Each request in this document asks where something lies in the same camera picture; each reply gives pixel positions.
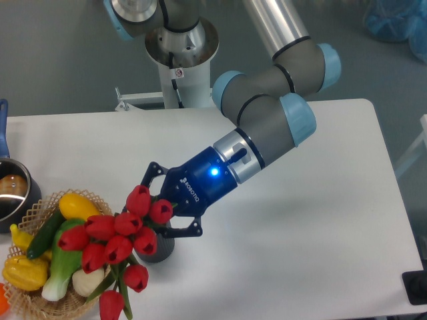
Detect yellow squash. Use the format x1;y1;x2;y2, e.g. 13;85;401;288
59;193;101;221

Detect red tulip bouquet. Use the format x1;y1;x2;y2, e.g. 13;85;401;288
56;184;179;320

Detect black device at table edge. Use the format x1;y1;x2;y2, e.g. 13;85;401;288
402;270;426;305

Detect yellow banana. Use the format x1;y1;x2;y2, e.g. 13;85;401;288
9;224;52;261

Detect blue plastic bag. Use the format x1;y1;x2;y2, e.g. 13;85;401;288
363;0;426;63

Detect woven wicker basket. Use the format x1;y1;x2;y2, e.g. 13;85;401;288
4;189;112;319

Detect green cucumber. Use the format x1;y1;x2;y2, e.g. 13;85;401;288
26;209;65;260

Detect yellow bell pepper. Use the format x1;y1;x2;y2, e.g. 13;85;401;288
2;255;49;291

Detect green bok choy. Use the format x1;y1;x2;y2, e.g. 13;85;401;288
41;219;89;302

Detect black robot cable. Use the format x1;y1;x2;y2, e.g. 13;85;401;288
167;51;185;109

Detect blue handled metal pot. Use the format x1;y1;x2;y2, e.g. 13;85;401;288
1;99;41;234

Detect orange fruit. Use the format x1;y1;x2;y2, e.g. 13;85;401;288
0;283;9;315

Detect white frame at right edge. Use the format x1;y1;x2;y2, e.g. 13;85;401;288
394;114;426;179

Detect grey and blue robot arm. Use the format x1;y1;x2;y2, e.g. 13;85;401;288
104;1;341;238

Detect white garlic bulb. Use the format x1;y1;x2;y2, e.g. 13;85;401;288
72;268;104;297

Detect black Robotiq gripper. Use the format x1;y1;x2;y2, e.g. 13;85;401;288
141;147;241;239

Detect dark grey ribbed vase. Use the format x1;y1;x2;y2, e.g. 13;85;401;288
115;201;175;263

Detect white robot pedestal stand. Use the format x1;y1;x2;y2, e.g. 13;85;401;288
115;61;212;111

